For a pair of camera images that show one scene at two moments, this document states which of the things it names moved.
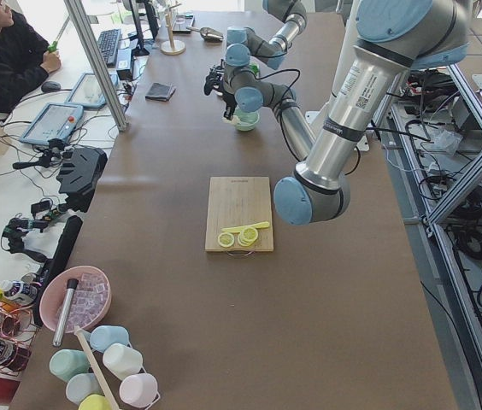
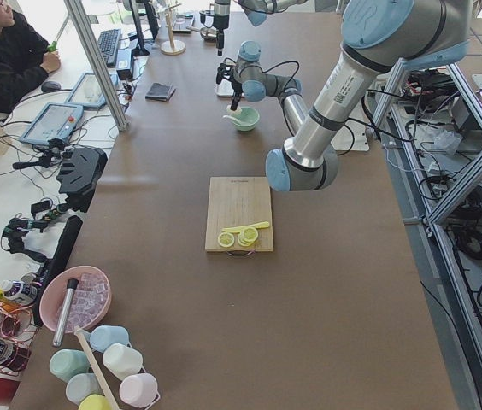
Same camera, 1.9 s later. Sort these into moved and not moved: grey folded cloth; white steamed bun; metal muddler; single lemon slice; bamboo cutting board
Moved: white steamed bun
Not moved: grey folded cloth; single lemon slice; metal muddler; bamboo cutting board
